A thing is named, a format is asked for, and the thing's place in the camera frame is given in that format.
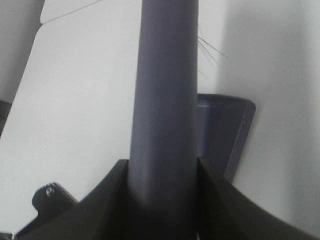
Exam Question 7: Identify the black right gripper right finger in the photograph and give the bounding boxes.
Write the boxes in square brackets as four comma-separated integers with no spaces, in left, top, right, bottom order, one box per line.
[197,157,316,240]

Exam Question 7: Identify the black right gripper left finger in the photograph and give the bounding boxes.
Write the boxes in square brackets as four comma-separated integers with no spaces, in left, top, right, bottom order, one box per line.
[15,159,129,240]

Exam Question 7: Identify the grey brush black bristles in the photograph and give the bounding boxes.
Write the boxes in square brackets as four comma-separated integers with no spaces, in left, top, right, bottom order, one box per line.
[127,0,230,240]

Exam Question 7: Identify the grey plastic dustpan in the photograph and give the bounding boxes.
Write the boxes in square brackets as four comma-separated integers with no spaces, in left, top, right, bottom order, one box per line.
[197,93,256,183]

